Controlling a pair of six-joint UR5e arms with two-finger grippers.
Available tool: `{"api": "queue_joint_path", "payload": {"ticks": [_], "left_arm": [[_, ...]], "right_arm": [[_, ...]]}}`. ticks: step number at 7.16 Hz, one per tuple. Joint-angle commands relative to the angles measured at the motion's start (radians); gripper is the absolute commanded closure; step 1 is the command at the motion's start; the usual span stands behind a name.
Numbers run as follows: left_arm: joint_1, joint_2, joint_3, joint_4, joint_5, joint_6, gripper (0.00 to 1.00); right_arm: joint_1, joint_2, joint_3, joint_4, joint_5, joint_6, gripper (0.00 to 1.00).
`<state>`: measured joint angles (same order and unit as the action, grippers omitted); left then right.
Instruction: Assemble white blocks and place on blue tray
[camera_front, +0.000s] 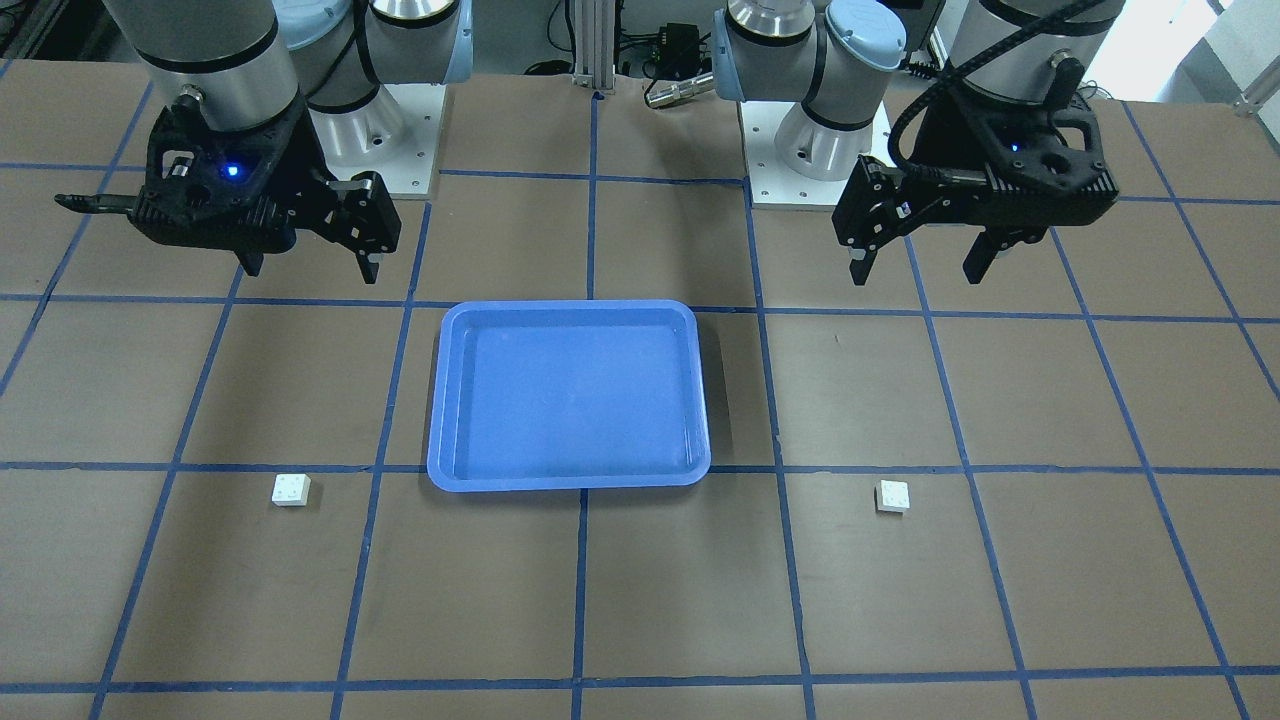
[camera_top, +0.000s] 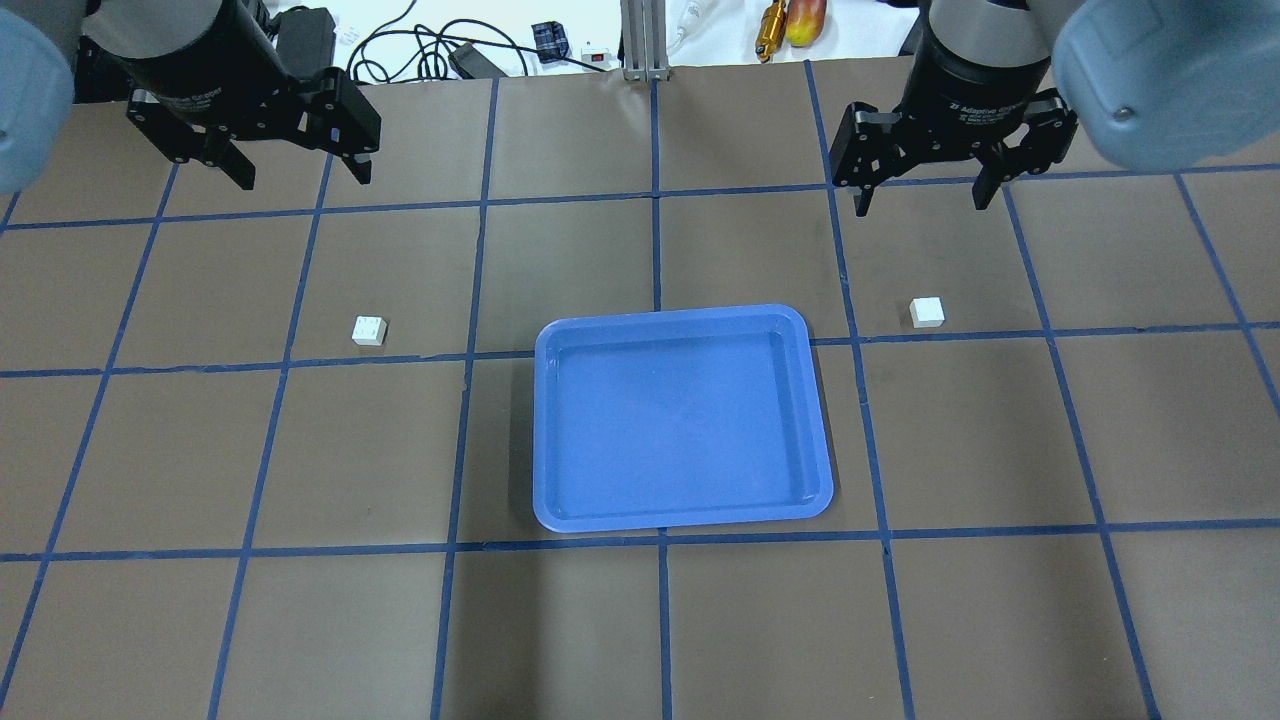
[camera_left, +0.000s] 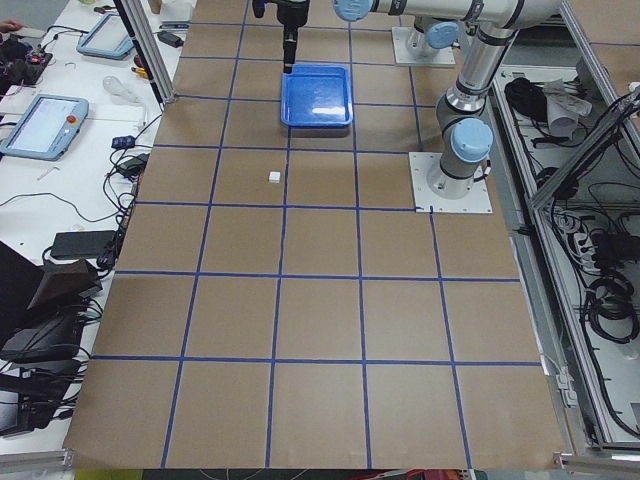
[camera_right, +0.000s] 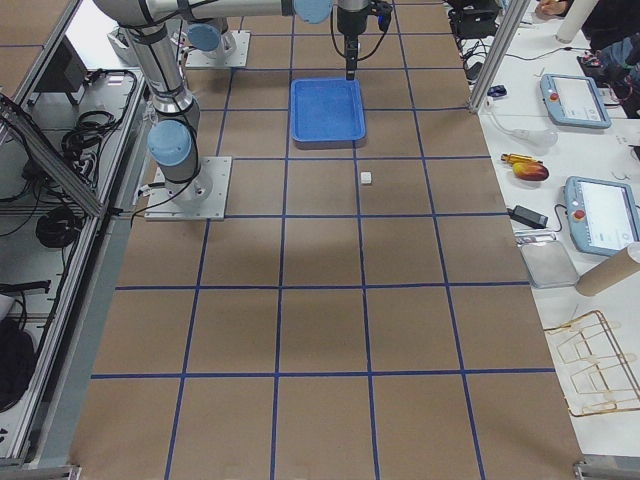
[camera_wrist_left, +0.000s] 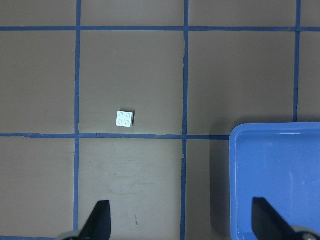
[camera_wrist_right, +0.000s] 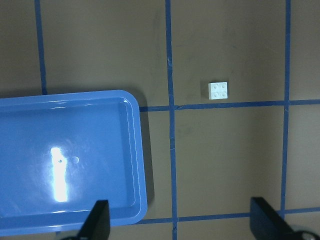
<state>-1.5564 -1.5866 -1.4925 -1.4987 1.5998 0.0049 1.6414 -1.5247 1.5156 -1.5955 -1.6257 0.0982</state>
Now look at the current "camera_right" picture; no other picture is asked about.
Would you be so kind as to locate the black power adapter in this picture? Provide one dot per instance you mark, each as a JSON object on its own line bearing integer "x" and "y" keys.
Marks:
{"x": 527, "y": 217}

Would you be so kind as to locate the gold wire rack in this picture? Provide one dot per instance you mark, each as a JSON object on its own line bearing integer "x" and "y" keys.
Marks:
{"x": 597, "y": 375}

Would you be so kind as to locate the far teach pendant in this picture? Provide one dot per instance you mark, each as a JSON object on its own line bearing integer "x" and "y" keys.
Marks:
{"x": 573, "y": 101}

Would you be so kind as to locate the blue plastic tray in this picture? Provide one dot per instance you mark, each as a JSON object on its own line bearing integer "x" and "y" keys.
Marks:
{"x": 326, "y": 110}

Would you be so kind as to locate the teach pendant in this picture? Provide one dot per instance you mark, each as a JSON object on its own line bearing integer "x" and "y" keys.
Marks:
{"x": 602, "y": 215}
{"x": 573, "y": 101}

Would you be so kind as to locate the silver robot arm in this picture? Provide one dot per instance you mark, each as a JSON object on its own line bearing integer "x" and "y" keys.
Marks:
{"x": 145, "y": 25}
{"x": 211, "y": 40}

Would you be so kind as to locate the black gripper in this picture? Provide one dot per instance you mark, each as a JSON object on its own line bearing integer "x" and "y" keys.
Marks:
{"x": 349, "y": 22}

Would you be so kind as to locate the mango fruit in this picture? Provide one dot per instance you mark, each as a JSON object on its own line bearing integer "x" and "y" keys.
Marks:
{"x": 530, "y": 171}

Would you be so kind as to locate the aluminium frame post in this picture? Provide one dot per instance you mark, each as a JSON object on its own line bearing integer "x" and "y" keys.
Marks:
{"x": 502, "y": 40}

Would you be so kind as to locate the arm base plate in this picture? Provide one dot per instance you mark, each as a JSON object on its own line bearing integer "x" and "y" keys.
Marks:
{"x": 196, "y": 59}
{"x": 205, "y": 198}

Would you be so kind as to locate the silver metal tray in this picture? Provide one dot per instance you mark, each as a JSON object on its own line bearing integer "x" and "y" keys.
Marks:
{"x": 548, "y": 265}

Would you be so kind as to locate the cardboard tube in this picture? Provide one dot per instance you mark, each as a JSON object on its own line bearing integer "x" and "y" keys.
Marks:
{"x": 610, "y": 272}

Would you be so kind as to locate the near teach pendant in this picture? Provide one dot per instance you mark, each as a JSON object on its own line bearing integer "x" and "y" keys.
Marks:
{"x": 602, "y": 215}

